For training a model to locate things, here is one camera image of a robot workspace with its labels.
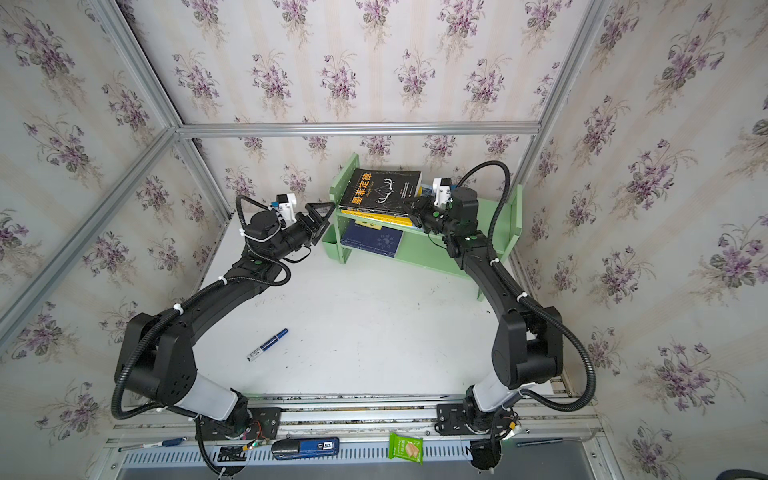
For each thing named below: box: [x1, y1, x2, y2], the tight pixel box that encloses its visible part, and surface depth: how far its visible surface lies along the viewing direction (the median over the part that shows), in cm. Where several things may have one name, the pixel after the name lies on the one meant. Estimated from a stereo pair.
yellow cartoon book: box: [341, 210, 413, 227], surface depth 81 cm
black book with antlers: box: [338, 168, 422, 215], surface depth 83 cm
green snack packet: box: [388, 432, 425, 465], surface depth 71 cm
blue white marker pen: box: [246, 328, 289, 362], surface depth 86 cm
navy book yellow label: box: [340, 219, 403, 258], surface depth 95 cm
